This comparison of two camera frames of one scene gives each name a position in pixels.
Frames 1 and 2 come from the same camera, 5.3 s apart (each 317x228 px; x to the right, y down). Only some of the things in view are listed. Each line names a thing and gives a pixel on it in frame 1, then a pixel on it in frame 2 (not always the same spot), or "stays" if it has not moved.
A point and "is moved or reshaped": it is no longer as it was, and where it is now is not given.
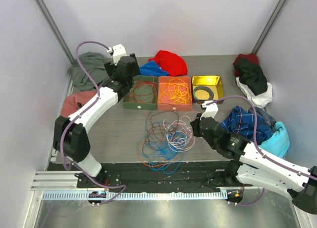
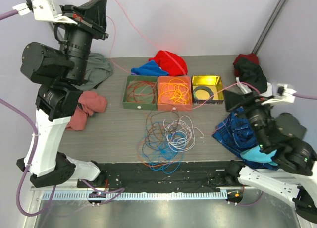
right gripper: [195, 124] to [233, 99]
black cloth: [251, 74] stays
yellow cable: [178, 89] stays
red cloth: [171, 62] stays
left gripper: [136, 71] to [91, 18]
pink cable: [180, 133] is moved or reshaped
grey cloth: [95, 64] stays
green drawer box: [142, 94] stays
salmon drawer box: [174, 93] stays
